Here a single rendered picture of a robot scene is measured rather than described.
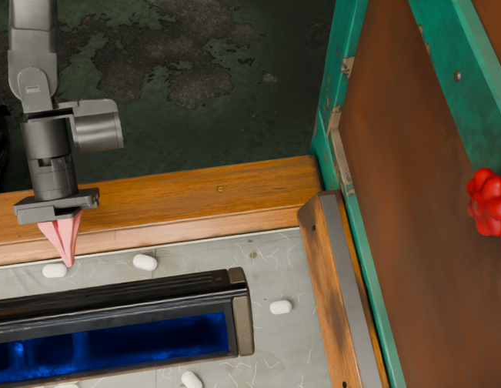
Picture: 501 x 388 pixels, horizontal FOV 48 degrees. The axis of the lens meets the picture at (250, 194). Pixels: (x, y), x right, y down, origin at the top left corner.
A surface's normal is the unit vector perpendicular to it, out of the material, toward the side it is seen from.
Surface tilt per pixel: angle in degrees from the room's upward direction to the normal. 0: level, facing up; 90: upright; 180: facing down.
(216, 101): 0
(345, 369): 66
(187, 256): 0
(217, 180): 0
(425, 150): 90
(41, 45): 43
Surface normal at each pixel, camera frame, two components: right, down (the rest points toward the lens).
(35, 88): 0.28, 0.18
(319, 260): -0.91, -0.07
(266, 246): 0.00, -0.47
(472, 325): -0.99, 0.12
